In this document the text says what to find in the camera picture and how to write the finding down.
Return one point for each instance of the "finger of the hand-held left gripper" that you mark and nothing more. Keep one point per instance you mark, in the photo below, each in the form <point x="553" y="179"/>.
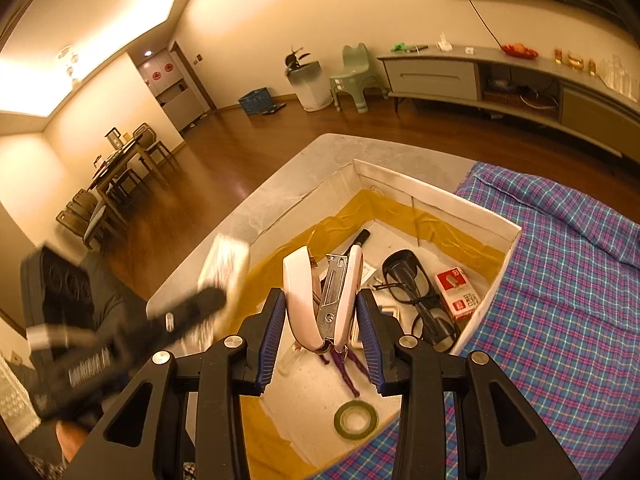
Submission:
<point x="192" y="307"/>

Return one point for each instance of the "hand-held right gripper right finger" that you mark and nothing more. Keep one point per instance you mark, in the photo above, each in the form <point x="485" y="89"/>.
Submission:
<point x="372" y="347"/>

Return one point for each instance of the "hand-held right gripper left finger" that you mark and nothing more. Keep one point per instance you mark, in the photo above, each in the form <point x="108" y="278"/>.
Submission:
<point x="272" y="342"/>

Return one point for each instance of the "purple silver toy figure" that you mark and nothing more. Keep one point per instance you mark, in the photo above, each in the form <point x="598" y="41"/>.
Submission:
<point x="346" y="375"/>

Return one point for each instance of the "white pink stapler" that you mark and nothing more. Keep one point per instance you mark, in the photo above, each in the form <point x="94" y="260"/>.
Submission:
<point x="300" y="305"/>

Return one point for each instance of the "white blurred packet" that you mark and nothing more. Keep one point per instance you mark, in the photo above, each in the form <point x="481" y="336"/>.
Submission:
<point x="225" y="265"/>

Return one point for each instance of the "white cardboard box yellow tape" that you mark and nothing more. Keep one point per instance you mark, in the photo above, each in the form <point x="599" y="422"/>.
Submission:
<point x="450" y="210"/>

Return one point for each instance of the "person's left forearm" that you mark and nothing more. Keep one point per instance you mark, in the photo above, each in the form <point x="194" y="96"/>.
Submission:
<point x="75" y="442"/>

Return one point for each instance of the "white card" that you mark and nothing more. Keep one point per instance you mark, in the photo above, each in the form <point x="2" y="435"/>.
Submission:
<point x="370" y="274"/>

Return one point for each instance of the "black glasses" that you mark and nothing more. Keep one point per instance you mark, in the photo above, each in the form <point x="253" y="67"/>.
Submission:
<point x="395" y="274"/>

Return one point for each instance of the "white lace cloth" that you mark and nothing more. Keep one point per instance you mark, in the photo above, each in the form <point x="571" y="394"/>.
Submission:
<point x="15" y="400"/>

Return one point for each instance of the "green tape roll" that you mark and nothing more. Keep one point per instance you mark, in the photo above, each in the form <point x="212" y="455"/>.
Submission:
<point x="340" y="421"/>

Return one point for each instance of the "person's dark printed clothing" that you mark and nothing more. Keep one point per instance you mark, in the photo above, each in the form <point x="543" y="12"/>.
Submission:
<point x="70" y="285"/>

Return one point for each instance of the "red staple box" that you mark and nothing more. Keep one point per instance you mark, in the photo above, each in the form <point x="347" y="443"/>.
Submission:
<point x="457" y="296"/>

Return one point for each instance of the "black marker pen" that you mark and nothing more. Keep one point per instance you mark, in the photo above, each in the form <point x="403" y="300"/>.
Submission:
<point x="362" y="236"/>

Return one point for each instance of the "set of wooden dining chairs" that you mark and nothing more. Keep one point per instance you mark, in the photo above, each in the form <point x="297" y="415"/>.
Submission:
<point x="82" y="220"/>

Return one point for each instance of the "wooden dining table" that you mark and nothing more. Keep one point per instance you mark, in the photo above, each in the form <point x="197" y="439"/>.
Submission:
<point x="117" y="160"/>

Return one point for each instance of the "blue plaid cloth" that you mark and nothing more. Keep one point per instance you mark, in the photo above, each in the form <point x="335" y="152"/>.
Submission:
<point x="550" y="310"/>

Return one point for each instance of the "blue plastic basket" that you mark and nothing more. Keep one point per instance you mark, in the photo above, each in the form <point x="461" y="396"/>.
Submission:
<point x="255" y="102"/>

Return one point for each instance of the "white entrance cabinet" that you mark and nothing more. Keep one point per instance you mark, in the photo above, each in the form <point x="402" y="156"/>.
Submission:
<point x="172" y="90"/>

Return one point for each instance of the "brown door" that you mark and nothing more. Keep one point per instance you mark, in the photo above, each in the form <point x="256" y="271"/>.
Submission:
<point x="197" y="77"/>

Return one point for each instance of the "white bin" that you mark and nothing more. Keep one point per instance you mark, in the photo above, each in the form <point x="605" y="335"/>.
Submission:
<point x="312" y="87"/>

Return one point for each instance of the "dark potted plant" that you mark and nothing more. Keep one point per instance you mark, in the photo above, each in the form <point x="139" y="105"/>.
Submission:
<point x="295" y="59"/>

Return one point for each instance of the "green child chair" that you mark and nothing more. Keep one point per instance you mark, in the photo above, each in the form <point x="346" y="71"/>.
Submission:
<point x="352" y="77"/>

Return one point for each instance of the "ceiling lamp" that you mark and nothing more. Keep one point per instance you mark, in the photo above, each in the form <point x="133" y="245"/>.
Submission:
<point x="70" y="62"/>

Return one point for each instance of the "grey television console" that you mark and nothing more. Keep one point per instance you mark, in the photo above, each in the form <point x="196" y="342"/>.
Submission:
<point x="430" y="77"/>

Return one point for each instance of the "green small item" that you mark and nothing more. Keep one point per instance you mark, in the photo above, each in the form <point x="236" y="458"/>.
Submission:
<point x="402" y="48"/>

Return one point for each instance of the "white small item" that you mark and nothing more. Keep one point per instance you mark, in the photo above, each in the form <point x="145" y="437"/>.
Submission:
<point x="443" y="42"/>

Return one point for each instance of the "red ornament on console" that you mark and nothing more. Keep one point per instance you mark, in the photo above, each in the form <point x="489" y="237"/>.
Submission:
<point x="520" y="50"/>

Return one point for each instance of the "gold cups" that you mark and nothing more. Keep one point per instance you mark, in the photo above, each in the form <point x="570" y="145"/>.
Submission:
<point x="575" y="60"/>

